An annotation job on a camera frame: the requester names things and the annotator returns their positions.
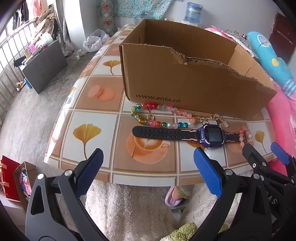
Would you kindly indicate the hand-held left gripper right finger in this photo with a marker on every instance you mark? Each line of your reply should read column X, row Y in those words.
column 208, row 171

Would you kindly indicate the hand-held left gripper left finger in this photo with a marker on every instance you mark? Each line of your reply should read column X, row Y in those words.
column 90, row 171

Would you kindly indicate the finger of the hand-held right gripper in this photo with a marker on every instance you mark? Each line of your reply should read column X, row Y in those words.
column 279, row 153
column 251, row 155

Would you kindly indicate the black purple smart watch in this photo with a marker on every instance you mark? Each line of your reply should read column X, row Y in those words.
column 161, row 134

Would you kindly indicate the brown cardboard box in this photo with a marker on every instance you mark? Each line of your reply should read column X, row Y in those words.
column 185, row 88

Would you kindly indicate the purple slipper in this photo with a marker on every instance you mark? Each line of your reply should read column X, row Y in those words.
column 171, row 201

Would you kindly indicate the white fluffy robe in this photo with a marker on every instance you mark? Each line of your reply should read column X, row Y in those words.
column 129, row 208

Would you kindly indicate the tile print tablecloth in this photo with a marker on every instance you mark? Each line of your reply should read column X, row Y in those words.
column 92, row 115

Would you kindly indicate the green fluffy cuff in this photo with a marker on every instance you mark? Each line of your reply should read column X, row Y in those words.
column 185, row 234

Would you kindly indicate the brown paper bag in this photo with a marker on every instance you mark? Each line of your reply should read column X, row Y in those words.
column 17, row 178

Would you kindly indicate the red paper bag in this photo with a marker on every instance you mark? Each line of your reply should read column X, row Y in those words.
column 10, row 180

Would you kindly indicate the blue cartoon pillow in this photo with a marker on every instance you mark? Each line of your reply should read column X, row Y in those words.
column 266, row 46

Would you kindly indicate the pair of beige shoes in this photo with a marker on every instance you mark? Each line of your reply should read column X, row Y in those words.
column 19, row 84

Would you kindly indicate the lace trimmed pillow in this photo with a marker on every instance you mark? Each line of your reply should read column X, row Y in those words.
column 242, row 41

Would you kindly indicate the dark grey cabinet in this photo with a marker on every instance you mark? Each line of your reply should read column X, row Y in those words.
column 44, row 67

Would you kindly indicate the dark red door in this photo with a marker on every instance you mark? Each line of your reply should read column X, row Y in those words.
column 281, row 37

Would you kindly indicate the metal balcony railing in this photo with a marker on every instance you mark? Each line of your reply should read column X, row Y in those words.
column 9, row 76

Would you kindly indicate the white plastic bag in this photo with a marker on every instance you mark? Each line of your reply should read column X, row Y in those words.
column 92, row 42

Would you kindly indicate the white water dispenser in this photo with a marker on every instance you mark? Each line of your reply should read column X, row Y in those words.
column 185, row 23

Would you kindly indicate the patterned patchwork cushion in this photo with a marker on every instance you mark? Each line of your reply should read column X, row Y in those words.
column 107, row 23

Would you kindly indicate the blue water bottle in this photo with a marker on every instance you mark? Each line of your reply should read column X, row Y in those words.
column 193, row 14

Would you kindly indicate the heap of bags and clothes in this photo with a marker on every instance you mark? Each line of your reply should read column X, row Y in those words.
column 44, row 25

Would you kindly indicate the clear plastic jug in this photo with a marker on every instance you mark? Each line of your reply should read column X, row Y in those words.
column 140, row 18

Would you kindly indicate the dark hanging jacket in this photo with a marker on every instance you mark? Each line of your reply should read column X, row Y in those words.
column 17, row 18

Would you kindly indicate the teal floral cloth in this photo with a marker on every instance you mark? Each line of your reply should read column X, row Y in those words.
column 138, row 7

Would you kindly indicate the pink hanging garment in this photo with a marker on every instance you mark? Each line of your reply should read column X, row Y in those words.
column 37, row 7

